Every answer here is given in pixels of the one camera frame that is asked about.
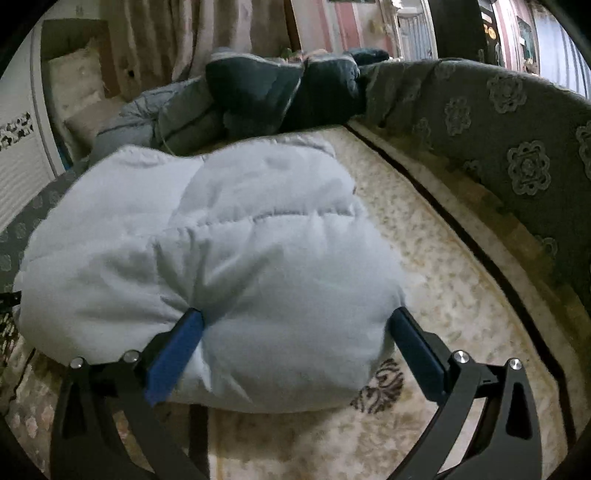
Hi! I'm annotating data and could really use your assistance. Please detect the beige pillow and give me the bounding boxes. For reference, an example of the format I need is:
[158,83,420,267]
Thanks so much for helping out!
[46,39,123,139]

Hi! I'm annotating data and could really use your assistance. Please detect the beige curtain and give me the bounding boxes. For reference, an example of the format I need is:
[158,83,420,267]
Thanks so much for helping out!
[108,0,298,97]

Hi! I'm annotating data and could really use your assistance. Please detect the white puffy jacket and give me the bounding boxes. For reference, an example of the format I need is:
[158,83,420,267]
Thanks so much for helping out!
[14,131,409,411]

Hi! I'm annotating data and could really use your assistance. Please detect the dark blue quilted garment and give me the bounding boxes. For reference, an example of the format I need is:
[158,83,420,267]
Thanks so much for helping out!
[205,46,391,134]

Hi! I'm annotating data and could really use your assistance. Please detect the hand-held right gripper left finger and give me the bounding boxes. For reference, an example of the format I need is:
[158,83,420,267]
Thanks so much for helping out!
[50,308,206,480]

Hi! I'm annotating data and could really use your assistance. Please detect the pink door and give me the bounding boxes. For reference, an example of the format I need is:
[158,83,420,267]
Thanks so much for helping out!
[329,0,399,56]

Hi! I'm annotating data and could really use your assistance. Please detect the white slatted panel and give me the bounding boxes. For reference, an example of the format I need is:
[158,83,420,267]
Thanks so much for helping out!
[0,32,65,229]

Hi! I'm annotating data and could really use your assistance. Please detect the beige rug with dark medallions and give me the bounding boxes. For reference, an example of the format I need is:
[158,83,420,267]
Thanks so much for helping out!
[203,124,578,480]

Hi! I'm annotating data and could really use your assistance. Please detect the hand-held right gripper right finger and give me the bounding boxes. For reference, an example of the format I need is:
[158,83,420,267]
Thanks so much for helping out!
[385,307,543,480]

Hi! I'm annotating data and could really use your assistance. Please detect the grey flower-patterned cushion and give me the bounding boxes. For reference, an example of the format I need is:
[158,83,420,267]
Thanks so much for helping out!
[351,58,591,363]
[0,168,81,291]

